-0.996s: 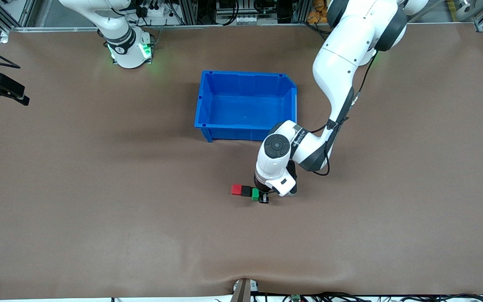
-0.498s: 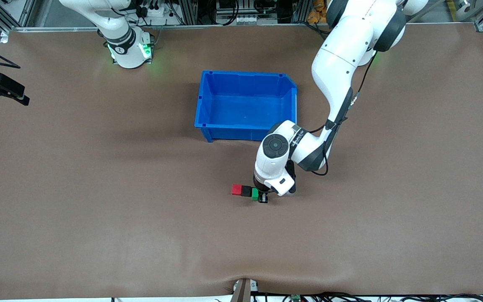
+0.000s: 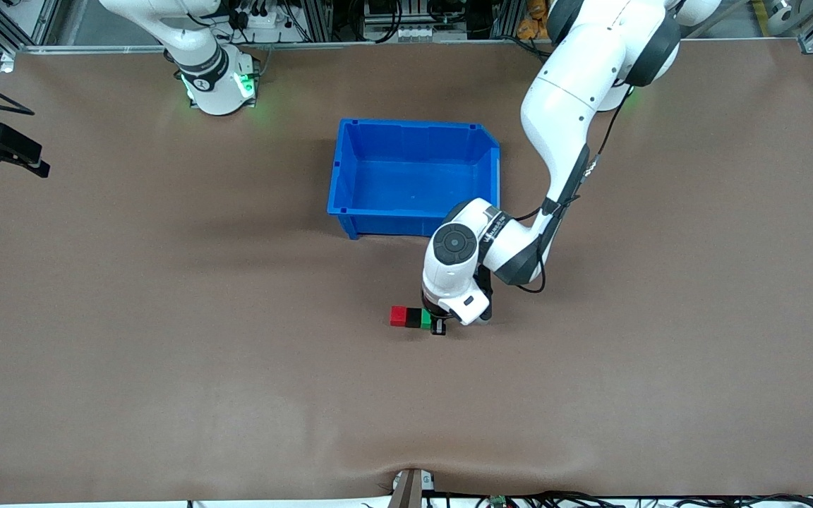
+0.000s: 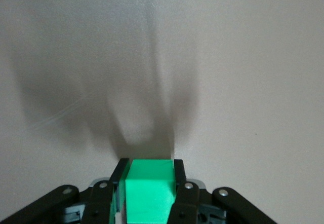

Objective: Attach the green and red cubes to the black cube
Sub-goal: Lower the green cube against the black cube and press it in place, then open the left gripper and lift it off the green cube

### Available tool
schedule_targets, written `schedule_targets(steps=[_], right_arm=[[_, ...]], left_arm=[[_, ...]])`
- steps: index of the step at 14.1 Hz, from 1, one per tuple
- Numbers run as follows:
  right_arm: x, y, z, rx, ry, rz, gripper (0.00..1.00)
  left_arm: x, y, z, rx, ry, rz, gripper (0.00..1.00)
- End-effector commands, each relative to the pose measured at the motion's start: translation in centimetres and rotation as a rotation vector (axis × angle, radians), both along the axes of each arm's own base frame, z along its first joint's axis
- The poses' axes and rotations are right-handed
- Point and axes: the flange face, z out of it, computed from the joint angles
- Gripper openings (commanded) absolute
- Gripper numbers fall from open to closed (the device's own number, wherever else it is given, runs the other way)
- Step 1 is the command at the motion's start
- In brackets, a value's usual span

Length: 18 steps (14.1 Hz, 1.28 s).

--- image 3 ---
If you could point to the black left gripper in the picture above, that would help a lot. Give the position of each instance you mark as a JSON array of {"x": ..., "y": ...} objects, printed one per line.
[{"x": 437, "y": 324}]

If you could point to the small green cube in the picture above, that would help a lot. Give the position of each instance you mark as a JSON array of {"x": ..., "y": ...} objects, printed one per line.
[{"x": 426, "y": 319}]

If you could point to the small red cube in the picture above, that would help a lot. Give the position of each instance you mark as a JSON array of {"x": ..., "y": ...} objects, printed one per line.
[{"x": 399, "y": 316}]

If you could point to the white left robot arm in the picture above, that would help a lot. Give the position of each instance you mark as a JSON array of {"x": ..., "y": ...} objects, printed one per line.
[{"x": 569, "y": 92}]

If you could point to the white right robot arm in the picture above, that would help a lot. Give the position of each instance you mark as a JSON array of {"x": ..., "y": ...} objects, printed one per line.
[{"x": 216, "y": 92}]

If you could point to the small black cube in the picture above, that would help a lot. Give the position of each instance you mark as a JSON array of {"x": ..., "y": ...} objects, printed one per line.
[{"x": 414, "y": 321}]

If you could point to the blue plastic storage bin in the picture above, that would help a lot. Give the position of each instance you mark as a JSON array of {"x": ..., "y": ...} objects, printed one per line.
[{"x": 392, "y": 183}]

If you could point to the small green circuit board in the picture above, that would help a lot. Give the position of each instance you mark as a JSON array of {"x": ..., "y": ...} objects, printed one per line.
[{"x": 497, "y": 502}]

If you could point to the white power strip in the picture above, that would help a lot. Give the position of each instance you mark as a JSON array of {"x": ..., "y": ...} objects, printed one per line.
[{"x": 265, "y": 21}]

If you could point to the grey electronics box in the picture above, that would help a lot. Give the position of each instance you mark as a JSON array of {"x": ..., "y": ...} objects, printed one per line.
[{"x": 413, "y": 28}]

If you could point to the orange snack bags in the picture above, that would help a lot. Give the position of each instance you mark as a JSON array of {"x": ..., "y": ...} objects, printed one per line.
[{"x": 533, "y": 21}]

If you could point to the grey round fitting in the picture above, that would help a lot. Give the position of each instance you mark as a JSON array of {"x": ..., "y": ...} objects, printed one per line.
[{"x": 782, "y": 20}]

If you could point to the white corner bracket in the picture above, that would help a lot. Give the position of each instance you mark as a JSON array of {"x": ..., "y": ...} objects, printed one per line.
[{"x": 7, "y": 63}]

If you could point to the brown camera mount bracket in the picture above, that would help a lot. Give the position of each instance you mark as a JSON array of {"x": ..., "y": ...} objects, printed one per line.
[{"x": 406, "y": 490}]

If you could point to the aluminium table edge rail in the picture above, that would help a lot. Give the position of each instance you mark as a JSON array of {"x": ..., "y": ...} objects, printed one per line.
[{"x": 378, "y": 45}]

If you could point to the aluminium frame post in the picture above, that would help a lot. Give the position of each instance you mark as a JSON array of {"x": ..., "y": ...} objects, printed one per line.
[
  {"x": 505, "y": 17},
  {"x": 316, "y": 20}
]

